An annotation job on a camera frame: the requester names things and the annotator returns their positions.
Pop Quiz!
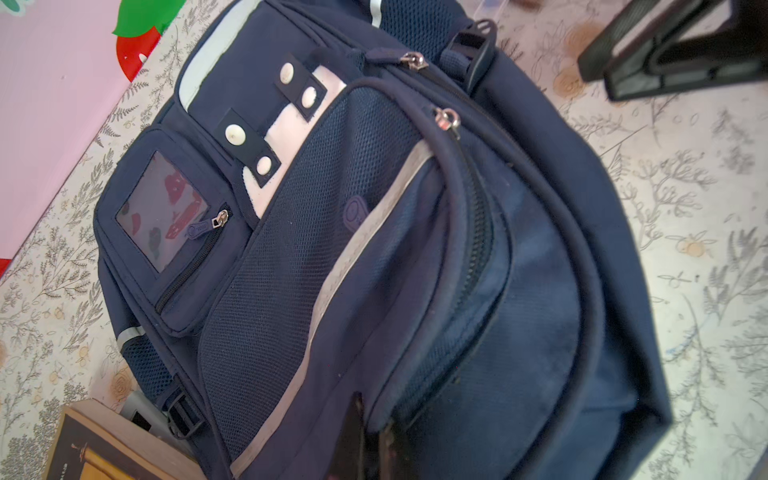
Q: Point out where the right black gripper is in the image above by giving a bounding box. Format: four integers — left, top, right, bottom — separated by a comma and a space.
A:
578, 0, 767, 101

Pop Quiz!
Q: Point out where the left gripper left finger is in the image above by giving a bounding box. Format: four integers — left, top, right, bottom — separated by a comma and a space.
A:
326, 392, 366, 480

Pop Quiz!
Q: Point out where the navy blue student backpack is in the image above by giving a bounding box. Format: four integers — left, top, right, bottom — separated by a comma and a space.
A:
94, 1, 673, 479

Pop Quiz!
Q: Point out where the light blue calculator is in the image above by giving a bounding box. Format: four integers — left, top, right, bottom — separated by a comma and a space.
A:
120, 391, 174, 441

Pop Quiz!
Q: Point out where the brown black scroll book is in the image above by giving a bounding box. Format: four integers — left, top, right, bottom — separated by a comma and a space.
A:
41, 399, 205, 479

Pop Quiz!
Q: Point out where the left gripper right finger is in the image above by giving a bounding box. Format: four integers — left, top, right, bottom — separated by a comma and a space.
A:
378, 420, 414, 480

